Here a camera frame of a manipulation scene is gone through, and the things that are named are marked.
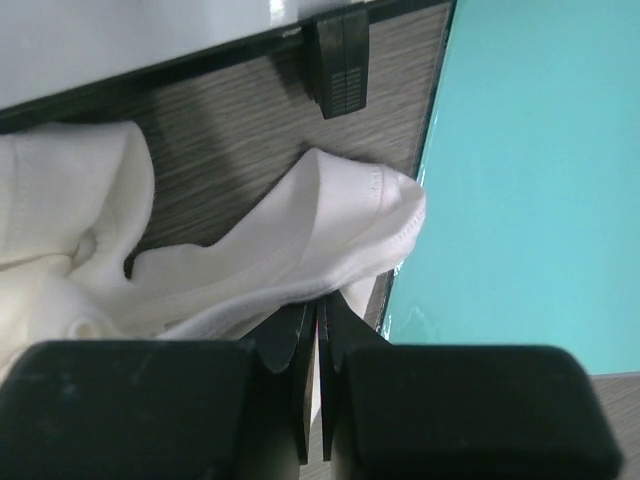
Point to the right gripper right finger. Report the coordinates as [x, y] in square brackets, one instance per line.
[455, 411]

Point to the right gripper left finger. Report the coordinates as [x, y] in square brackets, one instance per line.
[151, 409]

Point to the white t-shirt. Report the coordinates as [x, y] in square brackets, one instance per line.
[77, 199]

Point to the teal cutting board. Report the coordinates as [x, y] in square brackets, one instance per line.
[531, 172]

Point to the right whiteboard stand foot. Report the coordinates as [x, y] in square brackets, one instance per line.
[340, 62]

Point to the white whiteboard with writing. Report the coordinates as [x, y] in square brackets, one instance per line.
[61, 58]

